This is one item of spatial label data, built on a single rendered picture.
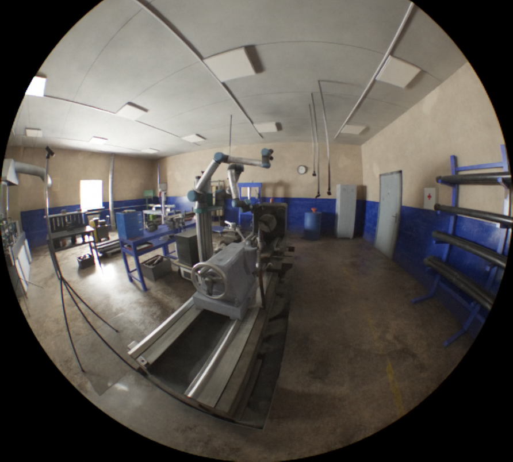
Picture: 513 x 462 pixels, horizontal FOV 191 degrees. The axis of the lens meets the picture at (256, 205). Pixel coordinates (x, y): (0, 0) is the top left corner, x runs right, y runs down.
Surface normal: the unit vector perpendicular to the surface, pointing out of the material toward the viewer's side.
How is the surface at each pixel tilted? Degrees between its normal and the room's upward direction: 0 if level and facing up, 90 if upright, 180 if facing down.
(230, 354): 0
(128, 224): 90
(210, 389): 0
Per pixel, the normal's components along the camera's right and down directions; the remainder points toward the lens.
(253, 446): 0.00, -1.00
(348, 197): -0.26, 0.09
